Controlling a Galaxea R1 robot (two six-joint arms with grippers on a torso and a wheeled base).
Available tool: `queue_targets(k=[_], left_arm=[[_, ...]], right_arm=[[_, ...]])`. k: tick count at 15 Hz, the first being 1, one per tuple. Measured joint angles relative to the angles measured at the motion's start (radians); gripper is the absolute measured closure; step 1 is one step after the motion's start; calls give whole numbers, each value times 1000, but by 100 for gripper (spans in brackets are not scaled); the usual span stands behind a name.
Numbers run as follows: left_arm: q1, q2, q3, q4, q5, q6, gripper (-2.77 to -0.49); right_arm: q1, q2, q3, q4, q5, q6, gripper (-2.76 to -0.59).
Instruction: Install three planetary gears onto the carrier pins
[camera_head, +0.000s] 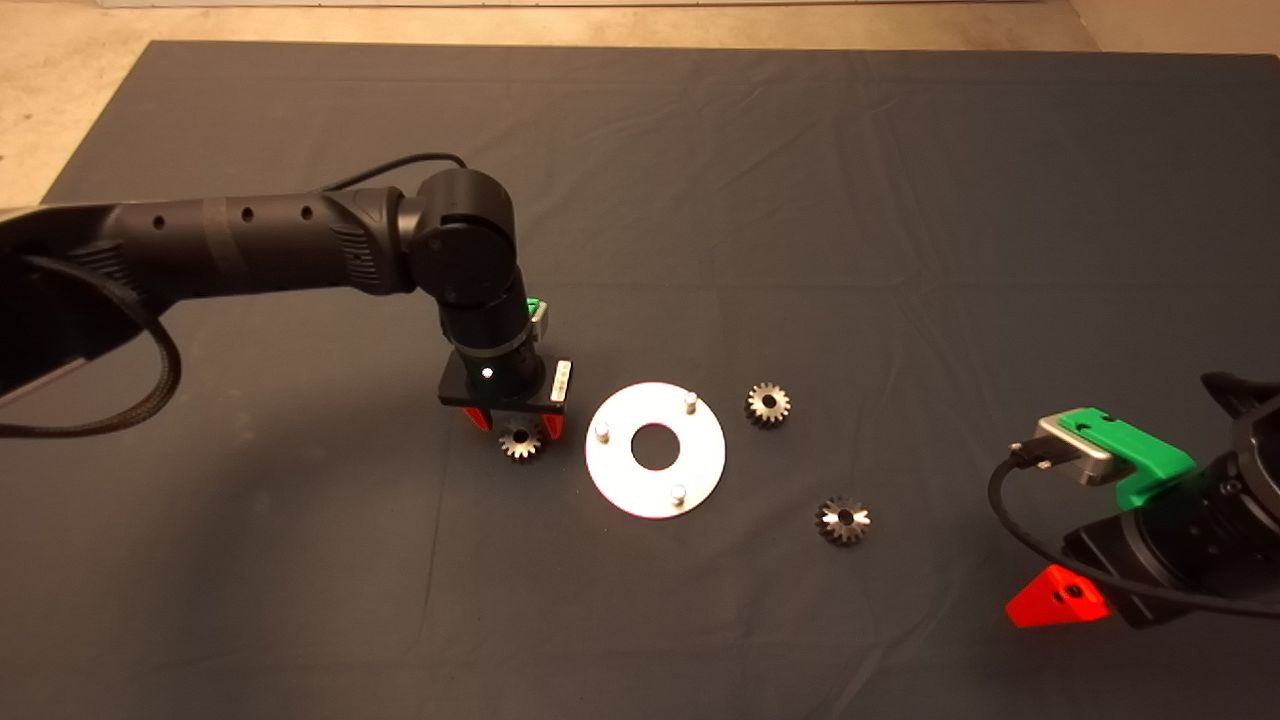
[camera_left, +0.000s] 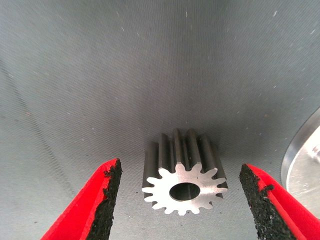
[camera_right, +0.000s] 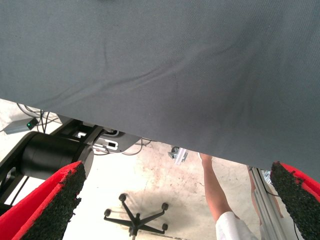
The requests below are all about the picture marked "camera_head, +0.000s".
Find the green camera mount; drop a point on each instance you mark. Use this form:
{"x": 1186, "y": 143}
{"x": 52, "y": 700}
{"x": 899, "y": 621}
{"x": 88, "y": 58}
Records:
{"x": 1150, "y": 460}
{"x": 534, "y": 308}

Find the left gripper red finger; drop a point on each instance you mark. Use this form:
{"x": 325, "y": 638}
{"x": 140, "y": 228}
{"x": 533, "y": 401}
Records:
{"x": 479, "y": 417}
{"x": 553, "y": 425}

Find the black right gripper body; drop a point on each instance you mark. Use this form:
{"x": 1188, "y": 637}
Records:
{"x": 1150, "y": 570}

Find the brass-toned metal gear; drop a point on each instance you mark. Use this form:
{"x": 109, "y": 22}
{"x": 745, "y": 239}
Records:
{"x": 757, "y": 412}

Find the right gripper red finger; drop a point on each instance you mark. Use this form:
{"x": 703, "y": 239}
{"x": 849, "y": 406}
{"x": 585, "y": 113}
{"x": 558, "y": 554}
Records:
{"x": 1055, "y": 600}

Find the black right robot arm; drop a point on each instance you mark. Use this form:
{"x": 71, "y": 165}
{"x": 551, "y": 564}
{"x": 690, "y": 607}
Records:
{"x": 1260, "y": 500}

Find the round metal carrier plate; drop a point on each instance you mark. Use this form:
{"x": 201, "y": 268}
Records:
{"x": 700, "y": 455}

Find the steel planetary gear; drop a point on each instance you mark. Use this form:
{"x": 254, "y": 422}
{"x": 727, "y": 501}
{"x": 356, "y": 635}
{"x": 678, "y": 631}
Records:
{"x": 510, "y": 450}
{"x": 830, "y": 528}

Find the dark grey table cloth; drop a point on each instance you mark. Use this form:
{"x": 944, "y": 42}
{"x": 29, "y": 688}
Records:
{"x": 800, "y": 200}

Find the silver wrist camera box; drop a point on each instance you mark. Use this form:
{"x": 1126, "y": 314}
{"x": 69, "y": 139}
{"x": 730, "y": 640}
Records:
{"x": 1080, "y": 455}
{"x": 545, "y": 322}

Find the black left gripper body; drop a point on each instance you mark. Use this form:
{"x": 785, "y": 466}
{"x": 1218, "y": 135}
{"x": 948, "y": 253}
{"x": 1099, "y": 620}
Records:
{"x": 505, "y": 385}

